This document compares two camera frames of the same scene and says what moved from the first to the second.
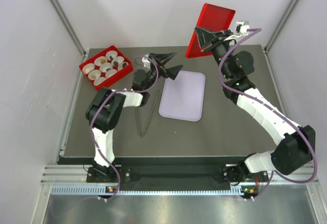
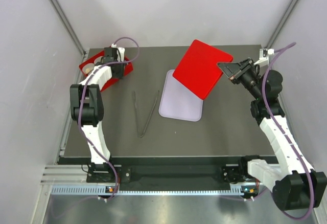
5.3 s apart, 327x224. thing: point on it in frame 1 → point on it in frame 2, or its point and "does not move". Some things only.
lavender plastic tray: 183,97 does not move
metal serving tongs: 141,135 does not move
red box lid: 212,16 → 198,70
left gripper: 162,59 → 120,74
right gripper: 205,38 → 231,69
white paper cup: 97,61 does not move
